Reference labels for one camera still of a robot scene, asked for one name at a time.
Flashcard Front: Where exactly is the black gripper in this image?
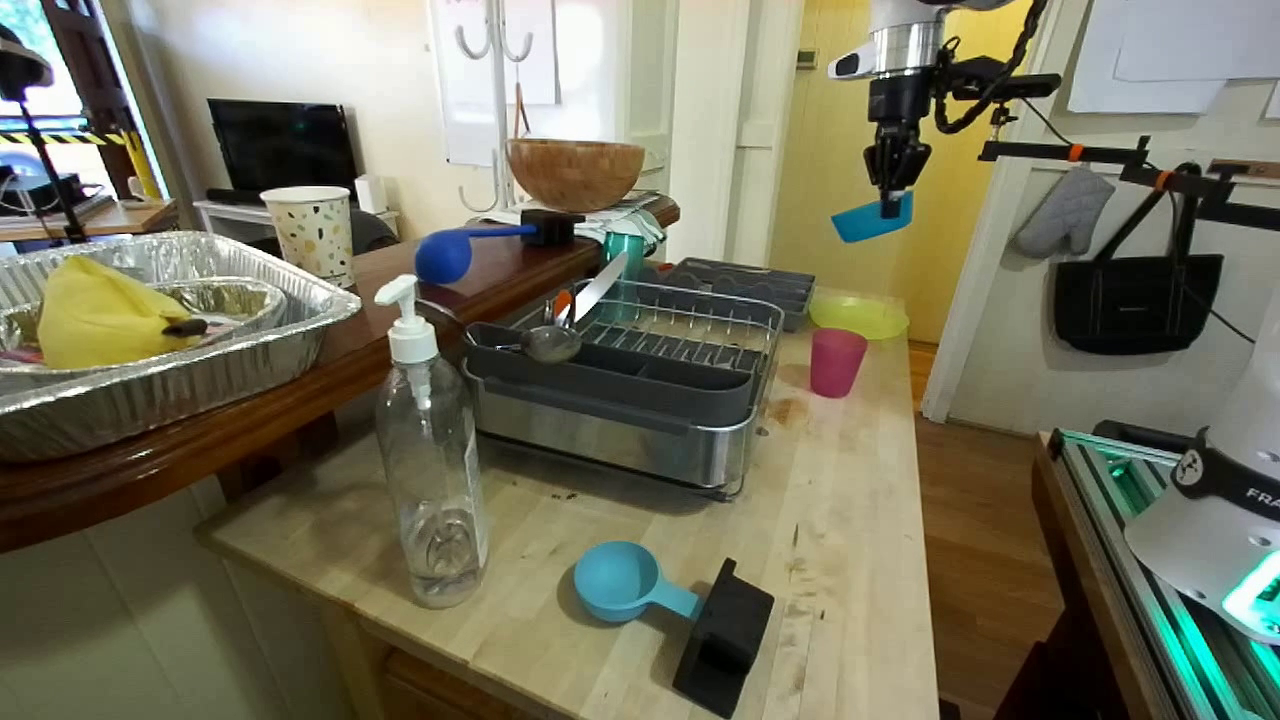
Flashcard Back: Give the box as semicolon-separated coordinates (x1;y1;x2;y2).
864;77;932;197

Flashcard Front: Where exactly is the blue plastic bowl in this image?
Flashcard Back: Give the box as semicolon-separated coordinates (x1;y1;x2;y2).
832;193;912;246

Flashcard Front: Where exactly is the pink plastic cup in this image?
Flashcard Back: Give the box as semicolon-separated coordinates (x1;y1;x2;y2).
809;327;869;401

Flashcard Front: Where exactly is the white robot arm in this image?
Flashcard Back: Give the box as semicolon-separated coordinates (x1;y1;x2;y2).
828;0;1061;216

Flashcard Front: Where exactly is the wooden bowl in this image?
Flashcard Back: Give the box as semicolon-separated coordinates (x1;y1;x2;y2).
507;137;645;214

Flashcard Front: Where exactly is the patterned paper cup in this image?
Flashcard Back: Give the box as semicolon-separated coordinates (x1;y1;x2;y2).
263;184;354;287

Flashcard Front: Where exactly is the aluminium foil tray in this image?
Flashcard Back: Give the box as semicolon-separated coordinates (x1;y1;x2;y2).
0;233;360;465

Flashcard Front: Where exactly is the grey oven mitt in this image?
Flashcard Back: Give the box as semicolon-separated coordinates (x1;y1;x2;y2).
1013;170;1111;260

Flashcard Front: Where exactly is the green plastic plate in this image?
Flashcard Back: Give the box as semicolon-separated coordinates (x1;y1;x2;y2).
813;287;909;344

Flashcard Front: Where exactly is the black hanging bag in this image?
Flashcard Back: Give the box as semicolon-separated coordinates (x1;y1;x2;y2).
1052;193;1226;356

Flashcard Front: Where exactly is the grey dish drying rack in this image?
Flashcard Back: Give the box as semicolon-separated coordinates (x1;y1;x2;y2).
465;279;785;495

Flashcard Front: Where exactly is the blue ladle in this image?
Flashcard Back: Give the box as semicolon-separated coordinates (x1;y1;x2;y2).
417;223;574;285

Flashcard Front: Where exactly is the black plastic block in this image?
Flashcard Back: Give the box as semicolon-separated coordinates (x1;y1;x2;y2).
671;560;771;716

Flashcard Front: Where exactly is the blue measuring scoop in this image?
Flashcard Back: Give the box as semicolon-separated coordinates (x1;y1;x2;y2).
574;540;700;623

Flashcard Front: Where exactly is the clear soap dispenser bottle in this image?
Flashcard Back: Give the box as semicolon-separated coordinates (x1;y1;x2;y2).
375;273;490;610

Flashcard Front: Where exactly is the black monitor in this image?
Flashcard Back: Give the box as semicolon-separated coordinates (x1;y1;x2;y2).
210;102;360;201

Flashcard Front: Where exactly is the yellow cloth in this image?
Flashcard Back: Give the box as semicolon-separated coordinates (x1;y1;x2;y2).
35;255;210;368

